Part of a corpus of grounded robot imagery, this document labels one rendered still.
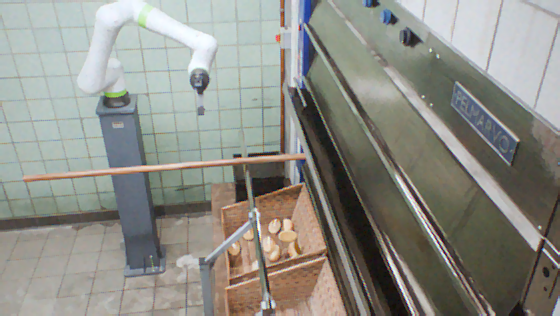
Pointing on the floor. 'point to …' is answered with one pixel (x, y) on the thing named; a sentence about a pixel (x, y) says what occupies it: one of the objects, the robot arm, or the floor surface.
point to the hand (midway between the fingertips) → (199, 99)
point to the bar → (236, 241)
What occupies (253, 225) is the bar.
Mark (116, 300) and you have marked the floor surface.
